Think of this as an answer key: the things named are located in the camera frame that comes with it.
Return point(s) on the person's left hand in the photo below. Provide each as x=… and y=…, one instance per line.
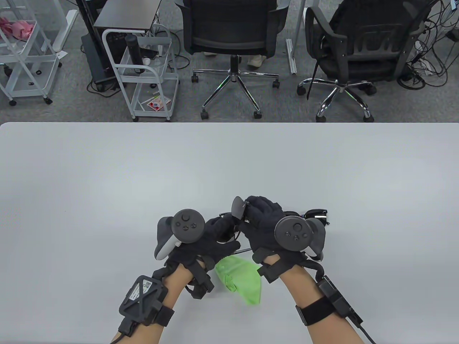
x=211, y=247

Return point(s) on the person's right hand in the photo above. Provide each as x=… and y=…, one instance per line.
x=261, y=222

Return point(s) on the small mirrored oval sunglasses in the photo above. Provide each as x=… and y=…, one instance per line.
x=237, y=208

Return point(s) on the green cleaning cloth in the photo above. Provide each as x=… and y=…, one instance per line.
x=244, y=283

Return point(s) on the thick black square sunglasses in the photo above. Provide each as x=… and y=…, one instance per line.
x=319, y=214

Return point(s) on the grey right hand controller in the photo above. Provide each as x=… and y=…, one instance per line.
x=294, y=233

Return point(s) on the grey hand controller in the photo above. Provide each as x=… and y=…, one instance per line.
x=186, y=224
x=294, y=233

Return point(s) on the grey left hand controller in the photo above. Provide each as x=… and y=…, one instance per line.
x=186, y=224

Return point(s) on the black left wrist tracker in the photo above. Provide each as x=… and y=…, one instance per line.
x=141, y=297

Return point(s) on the black wrist tracker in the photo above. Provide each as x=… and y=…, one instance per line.
x=333, y=294
x=141, y=297

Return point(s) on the black right wrist tracker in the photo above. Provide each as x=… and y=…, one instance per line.
x=333, y=294

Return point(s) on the red and white packet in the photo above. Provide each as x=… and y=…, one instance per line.
x=157, y=104

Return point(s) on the white table leg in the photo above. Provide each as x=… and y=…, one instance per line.
x=291, y=57

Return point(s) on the black office chair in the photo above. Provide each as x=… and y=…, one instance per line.
x=229, y=21
x=365, y=36

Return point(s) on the grey flat device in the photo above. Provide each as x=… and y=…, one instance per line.
x=154, y=41

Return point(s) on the black bottle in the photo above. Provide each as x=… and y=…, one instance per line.
x=133, y=50

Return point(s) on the black computer tower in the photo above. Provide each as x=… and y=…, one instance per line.
x=95, y=61

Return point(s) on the white power strip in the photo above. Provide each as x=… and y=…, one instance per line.
x=426, y=68

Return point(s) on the white paper tag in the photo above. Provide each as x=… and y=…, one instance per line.
x=61, y=55

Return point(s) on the dark side table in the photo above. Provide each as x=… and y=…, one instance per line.
x=125, y=14

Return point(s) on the black desk leg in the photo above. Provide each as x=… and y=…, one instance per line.
x=86, y=18

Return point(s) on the white table foot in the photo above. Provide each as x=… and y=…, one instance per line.
x=64, y=30

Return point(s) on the black power adapter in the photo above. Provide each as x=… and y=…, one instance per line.
x=452, y=34

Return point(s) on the pink cloth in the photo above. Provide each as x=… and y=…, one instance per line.
x=18, y=28

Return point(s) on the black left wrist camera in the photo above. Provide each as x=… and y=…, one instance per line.
x=200, y=286

